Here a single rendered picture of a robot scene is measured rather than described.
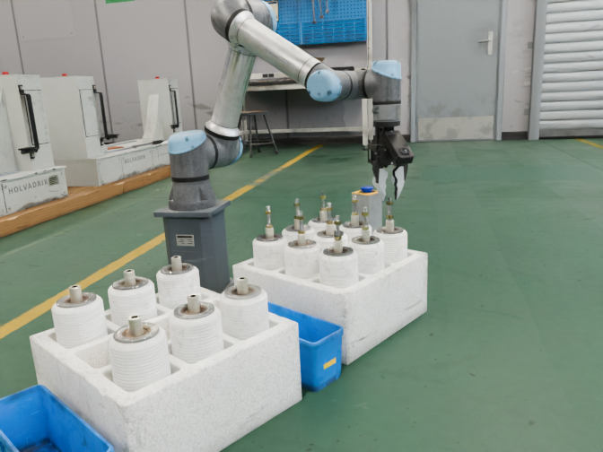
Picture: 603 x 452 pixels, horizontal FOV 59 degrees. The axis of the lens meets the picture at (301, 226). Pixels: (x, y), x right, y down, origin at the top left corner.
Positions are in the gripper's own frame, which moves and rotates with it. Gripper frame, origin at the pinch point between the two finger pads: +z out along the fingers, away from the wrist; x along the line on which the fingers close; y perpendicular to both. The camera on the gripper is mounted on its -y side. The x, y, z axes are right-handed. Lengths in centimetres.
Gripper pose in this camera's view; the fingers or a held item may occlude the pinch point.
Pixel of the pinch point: (390, 195)
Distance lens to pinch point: 146.5
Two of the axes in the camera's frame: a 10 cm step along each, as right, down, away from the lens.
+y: -2.9, -2.2, 9.3
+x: -9.6, 1.1, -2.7
